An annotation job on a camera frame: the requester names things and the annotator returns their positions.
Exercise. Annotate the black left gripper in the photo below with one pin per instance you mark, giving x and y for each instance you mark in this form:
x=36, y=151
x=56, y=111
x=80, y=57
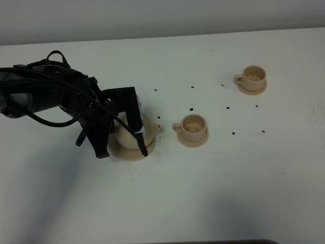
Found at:
x=99, y=113

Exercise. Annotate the beige teapot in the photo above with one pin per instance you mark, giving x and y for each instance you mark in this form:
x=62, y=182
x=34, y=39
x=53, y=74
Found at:
x=147, y=132

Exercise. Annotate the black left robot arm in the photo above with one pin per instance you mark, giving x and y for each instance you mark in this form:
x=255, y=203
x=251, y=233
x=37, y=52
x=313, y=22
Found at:
x=57, y=96

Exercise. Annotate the beige teapot saucer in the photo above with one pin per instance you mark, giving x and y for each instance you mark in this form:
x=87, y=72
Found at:
x=127, y=151

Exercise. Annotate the near beige cup saucer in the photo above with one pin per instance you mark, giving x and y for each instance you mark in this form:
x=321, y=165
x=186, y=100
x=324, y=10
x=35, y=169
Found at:
x=193, y=144

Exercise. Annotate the beige cup saucer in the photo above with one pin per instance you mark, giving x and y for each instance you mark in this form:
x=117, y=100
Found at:
x=252, y=93
x=193, y=144

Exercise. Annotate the near beige teacup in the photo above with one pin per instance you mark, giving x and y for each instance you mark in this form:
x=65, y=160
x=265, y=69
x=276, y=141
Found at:
x=193, y=128

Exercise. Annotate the beige teacup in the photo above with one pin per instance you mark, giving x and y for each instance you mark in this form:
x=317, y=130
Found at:
x=193, y=128
x=252, y=78

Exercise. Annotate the far beige cup saucer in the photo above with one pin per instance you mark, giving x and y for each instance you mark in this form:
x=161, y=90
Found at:
x=252, y=93

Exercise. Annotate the far beige teacup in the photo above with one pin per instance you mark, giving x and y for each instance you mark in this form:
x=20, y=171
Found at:
x=252, y=78

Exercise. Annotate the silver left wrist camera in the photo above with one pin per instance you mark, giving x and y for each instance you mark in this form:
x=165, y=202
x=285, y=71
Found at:
x=142, y=131

